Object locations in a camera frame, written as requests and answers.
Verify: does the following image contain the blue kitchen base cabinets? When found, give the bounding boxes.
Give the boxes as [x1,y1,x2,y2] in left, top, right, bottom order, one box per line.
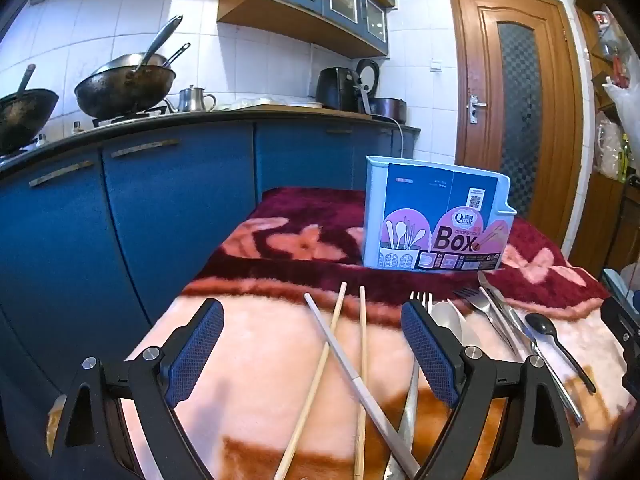
[0,109,422,480]

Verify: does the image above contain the wooden chopstick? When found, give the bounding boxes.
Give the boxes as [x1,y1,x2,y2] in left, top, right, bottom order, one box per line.
[273,282,348,480]
[353,286,368,480]

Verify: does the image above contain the red and pink floral blanket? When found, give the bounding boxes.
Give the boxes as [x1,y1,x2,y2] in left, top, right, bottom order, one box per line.
[122,187,628,480]

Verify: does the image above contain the white plastic bag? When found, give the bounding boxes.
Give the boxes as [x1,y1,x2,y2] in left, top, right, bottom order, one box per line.
[601,77,640,136]

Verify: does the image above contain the gas stove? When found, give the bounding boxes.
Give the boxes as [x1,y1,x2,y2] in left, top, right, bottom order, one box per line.
[0,105,173,161]

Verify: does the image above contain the black air fryer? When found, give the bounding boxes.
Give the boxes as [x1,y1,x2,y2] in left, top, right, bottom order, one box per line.
[316,67,372,112]

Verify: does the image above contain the metal spatula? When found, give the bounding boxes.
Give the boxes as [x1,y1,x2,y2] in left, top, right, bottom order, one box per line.
[131,15,184,75]

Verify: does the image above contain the wooden door with glass panel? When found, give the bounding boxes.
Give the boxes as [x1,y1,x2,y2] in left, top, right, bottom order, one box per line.
[446,0,585,267]

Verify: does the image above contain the white chopstick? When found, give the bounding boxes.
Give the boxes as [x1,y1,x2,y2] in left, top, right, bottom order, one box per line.
[304,293,420,480]

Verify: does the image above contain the white power cable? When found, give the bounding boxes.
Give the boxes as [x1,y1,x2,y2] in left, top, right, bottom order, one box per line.
[372,114,405,159]

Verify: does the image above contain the metal spoon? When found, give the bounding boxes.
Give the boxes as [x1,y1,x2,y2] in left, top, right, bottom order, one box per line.
[431,300,482,357]

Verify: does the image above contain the metal table knife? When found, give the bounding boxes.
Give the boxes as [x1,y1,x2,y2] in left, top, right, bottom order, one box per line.
[476,271,586,426]

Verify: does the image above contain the black plastic spoon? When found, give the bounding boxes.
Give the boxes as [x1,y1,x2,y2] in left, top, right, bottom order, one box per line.
[525,312,597,394]

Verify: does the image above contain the white cutting board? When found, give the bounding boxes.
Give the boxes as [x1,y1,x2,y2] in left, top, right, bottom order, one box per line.
[229,97,326,111]

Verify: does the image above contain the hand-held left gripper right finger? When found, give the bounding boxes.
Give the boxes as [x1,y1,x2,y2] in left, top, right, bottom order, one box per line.
[400,300,581,480]

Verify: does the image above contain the small black wok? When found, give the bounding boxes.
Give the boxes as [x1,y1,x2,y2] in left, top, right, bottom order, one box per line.
[0,88,60,157]

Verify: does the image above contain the large black wok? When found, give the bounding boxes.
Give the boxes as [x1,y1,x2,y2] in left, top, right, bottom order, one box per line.
[74,54,178,119]

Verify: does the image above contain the light blue utensil box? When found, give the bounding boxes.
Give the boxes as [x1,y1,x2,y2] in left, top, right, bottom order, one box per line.
[363,155,516,272]

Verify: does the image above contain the metal fork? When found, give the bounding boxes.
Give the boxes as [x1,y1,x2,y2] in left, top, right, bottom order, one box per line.
[384,291,434,480]
[452,286,522,357]

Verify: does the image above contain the metal kettle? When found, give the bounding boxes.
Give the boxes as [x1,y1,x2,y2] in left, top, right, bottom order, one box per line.
[167,85,217,113]

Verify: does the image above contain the blue glass-door wall cabinet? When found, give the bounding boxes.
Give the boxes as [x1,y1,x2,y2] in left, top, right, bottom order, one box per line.
[217,0,397,59]

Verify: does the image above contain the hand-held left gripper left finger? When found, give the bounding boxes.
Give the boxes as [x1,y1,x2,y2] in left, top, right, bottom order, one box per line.
[47,299,225,480]

